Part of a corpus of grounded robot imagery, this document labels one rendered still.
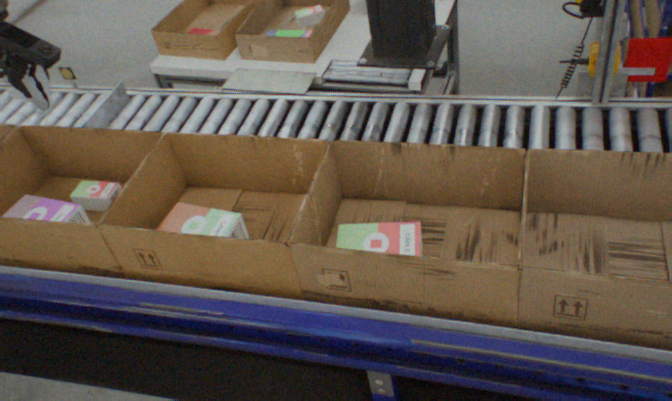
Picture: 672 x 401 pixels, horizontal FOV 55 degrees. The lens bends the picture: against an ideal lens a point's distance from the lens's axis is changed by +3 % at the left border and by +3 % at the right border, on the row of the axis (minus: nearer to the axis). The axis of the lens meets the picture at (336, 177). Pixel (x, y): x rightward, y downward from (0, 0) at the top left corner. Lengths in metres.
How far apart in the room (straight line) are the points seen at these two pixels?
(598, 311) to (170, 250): 0.76
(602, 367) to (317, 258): 0.48
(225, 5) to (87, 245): 1.51
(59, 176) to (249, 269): 0.72
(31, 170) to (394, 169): 0.91
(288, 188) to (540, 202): 0.54
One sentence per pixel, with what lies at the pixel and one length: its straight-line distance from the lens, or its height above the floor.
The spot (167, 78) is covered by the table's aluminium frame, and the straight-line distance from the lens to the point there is 2.40.
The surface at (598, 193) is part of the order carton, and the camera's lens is 1.31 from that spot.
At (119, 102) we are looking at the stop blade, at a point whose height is 0.76.
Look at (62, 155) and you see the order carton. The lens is 1.70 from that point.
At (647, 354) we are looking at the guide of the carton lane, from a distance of 1.13.
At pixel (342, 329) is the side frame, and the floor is 0.91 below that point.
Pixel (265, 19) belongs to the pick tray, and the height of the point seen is 0.78.
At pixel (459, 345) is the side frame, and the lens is 1.11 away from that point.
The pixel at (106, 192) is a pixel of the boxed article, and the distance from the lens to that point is 1.57.
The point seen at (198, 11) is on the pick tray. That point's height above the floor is 0.77.
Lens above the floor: 1.84
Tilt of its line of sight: 41 degrees down
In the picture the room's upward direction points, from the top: 12 degrees counter-clockwise
